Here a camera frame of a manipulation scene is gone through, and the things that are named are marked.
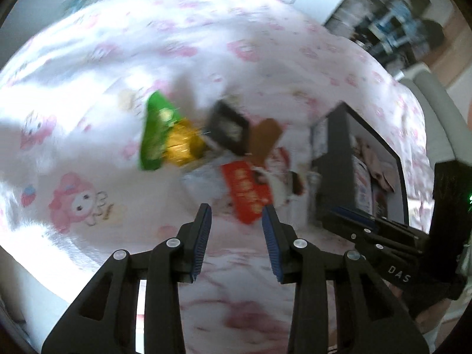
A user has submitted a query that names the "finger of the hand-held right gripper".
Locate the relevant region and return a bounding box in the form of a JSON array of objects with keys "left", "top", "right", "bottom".
[
  {"left": 348, "top": 227, "right": 423, "bottom": 266},
  {"left": 322, "top": 206, "right": 434, "bottom": 246}
]

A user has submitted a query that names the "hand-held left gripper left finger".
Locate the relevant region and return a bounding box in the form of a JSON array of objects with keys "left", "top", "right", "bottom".
[{"left": 41, "top": 203, "right": 212, "bottom": 354}]

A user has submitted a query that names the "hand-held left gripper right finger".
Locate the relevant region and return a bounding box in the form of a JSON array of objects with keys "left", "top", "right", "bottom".
[{"left": 261, "top": 204, "right": 430, "bottom": 354}]

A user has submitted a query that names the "red snack packet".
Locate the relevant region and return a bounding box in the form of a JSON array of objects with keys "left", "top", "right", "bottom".
[{"left": 220, "top": 159, "right": 275, "bottom": 225}]

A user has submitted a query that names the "black storage box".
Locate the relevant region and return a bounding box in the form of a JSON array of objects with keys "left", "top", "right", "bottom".
[{"left": 309, "top": 102, "right": 411, "bottom": 229}]

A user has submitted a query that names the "yellow foil packet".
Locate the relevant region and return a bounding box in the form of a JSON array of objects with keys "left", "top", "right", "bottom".
[{"left": 164, "top": 118, "right": 208, "bottom": 167}]

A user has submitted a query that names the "green snack packet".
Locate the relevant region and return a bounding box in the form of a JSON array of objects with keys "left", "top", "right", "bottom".
[{"left": 138, "top": 91, "right": 182, "bottom": 172}]

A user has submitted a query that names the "brown wooden comb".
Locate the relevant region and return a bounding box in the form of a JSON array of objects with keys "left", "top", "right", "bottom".
[{"left": 249, "top": 118, "right": 284, "bottom": 166}]

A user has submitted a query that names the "grey chair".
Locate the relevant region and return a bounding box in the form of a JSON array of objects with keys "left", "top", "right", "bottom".
[{"left": 400, "top": 64, "right": 472, "bottom": 163}]

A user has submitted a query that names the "pink cartoon printed blanket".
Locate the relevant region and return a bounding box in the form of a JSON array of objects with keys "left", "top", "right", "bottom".
[{"left": 0, "top": 0, "right": 436, "bottom": 354}]

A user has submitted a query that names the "dark shelf unit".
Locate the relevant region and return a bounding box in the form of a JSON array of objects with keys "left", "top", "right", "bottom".
[{"left": 324, "top": 0, "right": 445, "bottom": 78}]

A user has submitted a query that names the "black square display frame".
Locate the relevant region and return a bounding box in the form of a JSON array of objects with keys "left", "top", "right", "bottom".
[{"left": 204, "top": 100, "right": 252, "bottom": 156}]

